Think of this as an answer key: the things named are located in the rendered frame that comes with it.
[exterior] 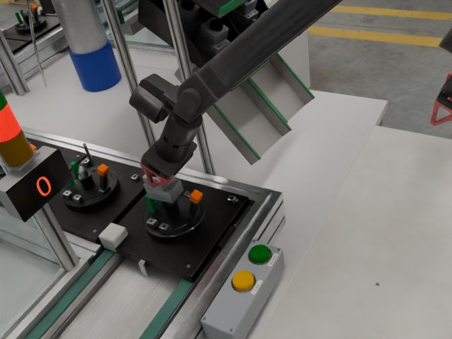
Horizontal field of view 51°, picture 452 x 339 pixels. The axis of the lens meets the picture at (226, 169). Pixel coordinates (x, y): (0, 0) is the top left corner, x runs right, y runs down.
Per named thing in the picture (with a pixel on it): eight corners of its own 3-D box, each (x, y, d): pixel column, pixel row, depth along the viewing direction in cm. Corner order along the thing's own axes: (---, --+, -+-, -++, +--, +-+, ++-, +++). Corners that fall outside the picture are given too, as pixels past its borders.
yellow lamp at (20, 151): (40, 151, 81) (27, 128, 78) (17, 169, 78) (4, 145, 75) (20, 146, 84) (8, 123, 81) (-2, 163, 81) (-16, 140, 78)
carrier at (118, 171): (161, 178, 121) (147, 138, 113) (98, 246, 106) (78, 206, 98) (91, 159, 132) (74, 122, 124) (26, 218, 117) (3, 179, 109)
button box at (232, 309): (285, 267, 99) (283, 247, 96) (237, 352, 86) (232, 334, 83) (255, 257, 103) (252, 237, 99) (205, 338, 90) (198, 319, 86)
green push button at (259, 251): (274, 253, 96) (272, 247, 95) (265, 268, 94) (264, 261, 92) (255, 248, 98) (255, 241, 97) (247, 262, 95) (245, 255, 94)
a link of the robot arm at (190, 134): (192, 130, 80) (210, 113, 83) (160, 106, 80) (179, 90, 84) (181, 154, 85) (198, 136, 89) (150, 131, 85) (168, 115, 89)
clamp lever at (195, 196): (198, 214, 102) (203, 193, 96) (194, 220, 100) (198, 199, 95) (184, 206, 102) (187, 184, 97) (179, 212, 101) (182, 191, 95)
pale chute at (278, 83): (305, 104, 129) (315, 97, 125) (278, 130, 122) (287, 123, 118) (238, 24, 128) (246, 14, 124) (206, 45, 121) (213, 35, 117)
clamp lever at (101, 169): (109, 187, 114) (109, 167, 108) (104, 192, 112) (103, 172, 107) (97, 179, 114) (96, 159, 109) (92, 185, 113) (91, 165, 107)
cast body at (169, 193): (184, 190, 100) (175, 163, 96) (173, 204, 97) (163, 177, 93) (153, 183, 104) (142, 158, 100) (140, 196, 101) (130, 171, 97)
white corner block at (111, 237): (132, 239, 106) (126, 227, 103) (118, 254, 103) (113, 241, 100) (116, 233, 108) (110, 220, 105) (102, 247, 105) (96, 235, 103)
